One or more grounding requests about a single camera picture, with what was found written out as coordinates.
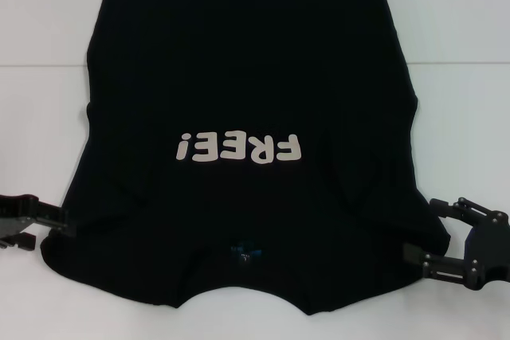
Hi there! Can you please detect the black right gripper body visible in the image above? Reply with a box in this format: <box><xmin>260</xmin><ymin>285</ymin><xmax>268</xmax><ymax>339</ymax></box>
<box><xmin>463</xmin><ymin>211</ymin><xmax>510</xmax><ymax>292</ymax></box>

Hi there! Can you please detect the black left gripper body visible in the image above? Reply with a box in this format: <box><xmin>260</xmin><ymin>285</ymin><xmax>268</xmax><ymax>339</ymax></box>
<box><xmin>0</xmin><ymin>192</ymin><xmax>40</xmax><ymax>240</ymax></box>

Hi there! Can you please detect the black shirt with FREE print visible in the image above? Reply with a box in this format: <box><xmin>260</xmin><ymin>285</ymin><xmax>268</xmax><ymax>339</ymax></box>
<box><xmin>39</xmin><ymin>0</ymin><xmax>452</xmax><ymax>309</ymax></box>

